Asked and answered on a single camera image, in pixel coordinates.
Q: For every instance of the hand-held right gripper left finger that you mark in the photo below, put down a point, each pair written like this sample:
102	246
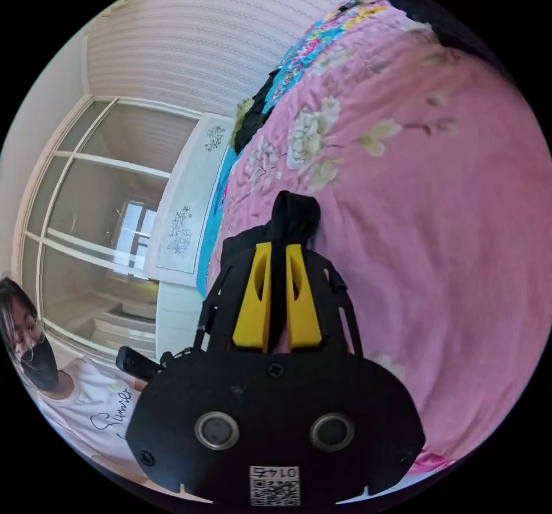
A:
250	307

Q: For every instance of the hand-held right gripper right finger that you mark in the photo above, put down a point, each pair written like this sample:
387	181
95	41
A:
304	315

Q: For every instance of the black short sleeve shirt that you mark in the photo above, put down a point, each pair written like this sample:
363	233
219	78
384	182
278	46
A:
297	214

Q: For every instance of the white headboard with floral print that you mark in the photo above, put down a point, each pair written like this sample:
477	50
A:
189	203

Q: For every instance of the bed with pink floral quilt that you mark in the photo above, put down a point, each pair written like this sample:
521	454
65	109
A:
422	229

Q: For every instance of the pile of clothes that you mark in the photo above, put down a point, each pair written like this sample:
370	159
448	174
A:
252	123

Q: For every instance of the person's body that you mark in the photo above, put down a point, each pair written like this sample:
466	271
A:
82	402

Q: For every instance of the window with white frame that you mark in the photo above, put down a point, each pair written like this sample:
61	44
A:
99	221

